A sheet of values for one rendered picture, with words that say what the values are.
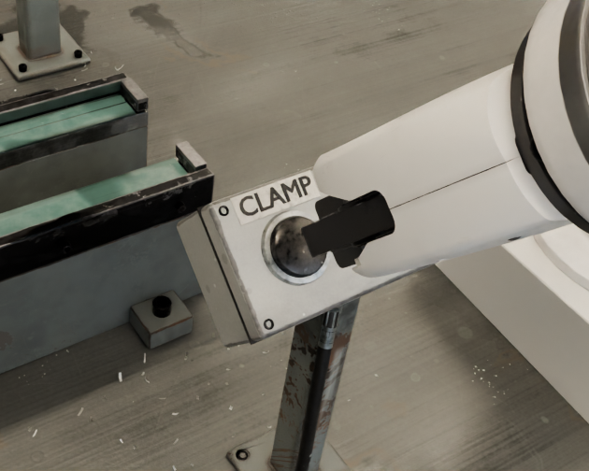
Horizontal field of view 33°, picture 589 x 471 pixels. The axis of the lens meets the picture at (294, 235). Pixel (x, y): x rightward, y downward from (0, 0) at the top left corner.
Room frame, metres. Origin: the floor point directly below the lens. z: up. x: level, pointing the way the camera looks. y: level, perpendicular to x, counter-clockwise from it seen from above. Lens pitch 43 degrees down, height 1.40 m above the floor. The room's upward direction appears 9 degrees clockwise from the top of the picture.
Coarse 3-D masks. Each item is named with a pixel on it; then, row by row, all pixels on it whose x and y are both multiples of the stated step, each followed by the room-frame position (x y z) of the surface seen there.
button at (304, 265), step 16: (288, 224) 0.35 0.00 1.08; (304, 224) 0.35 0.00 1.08; (272, 240) 0.34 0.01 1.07; (288, 240) 0.34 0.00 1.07; (304, 240) 0.34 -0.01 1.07; (272, 256) 0.34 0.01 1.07; (288, 256) 0.34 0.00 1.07; (304, 256) 0.34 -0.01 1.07; (320, 256) 0.34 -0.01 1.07; (288, 272) 0.33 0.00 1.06; (304, 272) 0.33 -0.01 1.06
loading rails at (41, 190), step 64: (0, 128) 0.57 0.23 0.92; (64, 128) 0.59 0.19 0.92; (128, 128) 0.62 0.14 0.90; (0, 192) 0.54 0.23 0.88; (64, 192) 0.58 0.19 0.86; (128, 192) 0.53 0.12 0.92; (192, 192) 0.54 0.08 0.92; (0, 256) 0.44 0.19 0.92; (64, 256) 0.47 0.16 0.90; (128, 256) 0.50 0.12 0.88; (0, 320) 0.44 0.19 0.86; (64, 320) 0.47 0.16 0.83; (128, 320) 0.50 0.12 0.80; (192, 320) 0.50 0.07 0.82
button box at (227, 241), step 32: (256, 192) 0.36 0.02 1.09; (288, 192) 0.37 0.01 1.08; (320, 192) 0.38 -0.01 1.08; (192, 224) 0.35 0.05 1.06; (224, 224) 0.34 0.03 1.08; (256, 224) 0.35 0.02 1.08; (192, 256) 0.35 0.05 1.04; (224, 256) 0.33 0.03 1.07; (256, 256) 0.33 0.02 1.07; (224, 288) 0.33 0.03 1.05; (256, 288) 0.32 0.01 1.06; (288, 288) 0.33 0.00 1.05; (320, 288) 0.34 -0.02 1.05; (352, 288) 0.34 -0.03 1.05; (224, 320) 0.33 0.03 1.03; (256, 320) 0.31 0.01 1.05; (288, 320) 0.32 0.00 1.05
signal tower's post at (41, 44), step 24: (24, 0) 0.82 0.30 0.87; (48, 0) 0.83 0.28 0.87; (24, 24) 0.82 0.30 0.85; (48, 24) 0.83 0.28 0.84; (0, 48) 0.83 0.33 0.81; (24, 48) 0.83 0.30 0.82; (48, 48) 0.83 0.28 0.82; (72, 48) 0.85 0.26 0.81; (24, 72) 0.80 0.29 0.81; (48, 72) 0.81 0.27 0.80
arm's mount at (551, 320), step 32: (480, 256) 0.59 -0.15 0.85; (512, 256) 0.57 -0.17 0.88; (544, 256) 0.57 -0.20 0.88; (480, 288) 0.59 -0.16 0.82; (512, 288) 0.56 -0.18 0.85; (544, 288) 0.54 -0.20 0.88; (576, 288) 0.54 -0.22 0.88; (512, 320) 0.55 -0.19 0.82; (544, 320) 0.53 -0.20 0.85; (576, 320) 0.52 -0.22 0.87; (544, 352) 0.53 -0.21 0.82; (576, 352) 0.51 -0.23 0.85; (576, 384) 0.50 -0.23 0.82
